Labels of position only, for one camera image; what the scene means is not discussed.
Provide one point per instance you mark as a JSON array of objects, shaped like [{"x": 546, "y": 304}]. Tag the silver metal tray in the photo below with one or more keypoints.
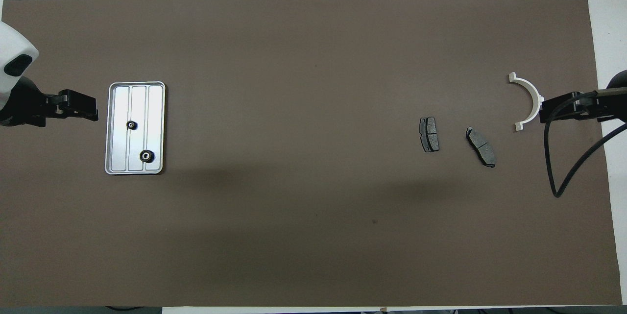
[{"x": 154, "y": 108}]

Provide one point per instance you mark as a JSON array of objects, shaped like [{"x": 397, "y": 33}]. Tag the short grey brake pad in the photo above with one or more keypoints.
[{"x": 429, "y": 133}]

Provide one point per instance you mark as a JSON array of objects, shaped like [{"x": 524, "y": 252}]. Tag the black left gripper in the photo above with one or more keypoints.
[{"x": 27, "y": 103}]

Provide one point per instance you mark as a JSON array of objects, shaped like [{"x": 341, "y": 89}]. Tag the long grey brake pad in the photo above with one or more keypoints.
[{"x": 481, "y": 146}]

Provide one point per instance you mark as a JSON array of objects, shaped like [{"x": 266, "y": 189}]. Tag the large black bearing gear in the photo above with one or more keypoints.
[{"x": 146, "y": 156}]

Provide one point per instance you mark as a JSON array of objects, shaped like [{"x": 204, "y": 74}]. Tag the small black bearing gear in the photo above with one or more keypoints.
[{"x": 131, "y": 125}]

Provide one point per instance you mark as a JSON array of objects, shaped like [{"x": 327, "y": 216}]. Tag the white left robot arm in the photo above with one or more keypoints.
[{"x": 14, "y": 49}]

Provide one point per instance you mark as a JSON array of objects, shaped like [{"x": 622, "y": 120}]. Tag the brown table mat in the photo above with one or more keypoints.
[{"x": 303, "y": 84}]

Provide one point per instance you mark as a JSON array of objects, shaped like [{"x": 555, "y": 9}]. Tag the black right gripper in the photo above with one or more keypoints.
[{"x": 618, "y": 106}]

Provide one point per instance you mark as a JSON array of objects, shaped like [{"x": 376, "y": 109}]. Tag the white semicircular bracket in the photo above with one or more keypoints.
[{"x": 534, "y": 96}]

